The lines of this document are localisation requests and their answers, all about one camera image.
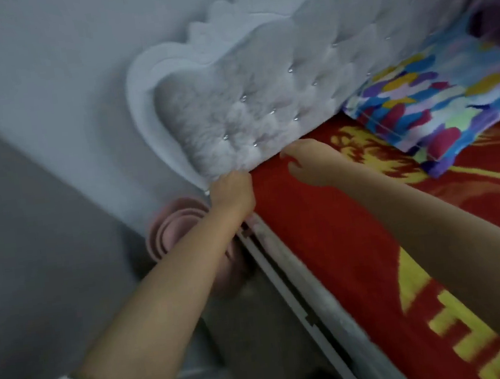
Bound person's right hand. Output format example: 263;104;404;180
278;133;358;193

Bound person's left hand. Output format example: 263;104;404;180
206;170;258;221

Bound red gold floral blanket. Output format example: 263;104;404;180
242;95;500;379

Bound white tufted bed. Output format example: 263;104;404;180
114;0;500;379

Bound colourful patterned pillow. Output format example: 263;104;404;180
333;10;500;188

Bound person's right forearm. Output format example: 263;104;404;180
342;154;500;379

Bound person's left forearm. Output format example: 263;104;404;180
54;204;272;379

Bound pink plastic basin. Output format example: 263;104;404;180
155;205;215;257
141;189;263;307

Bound floral mattress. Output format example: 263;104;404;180
246;200;412;379

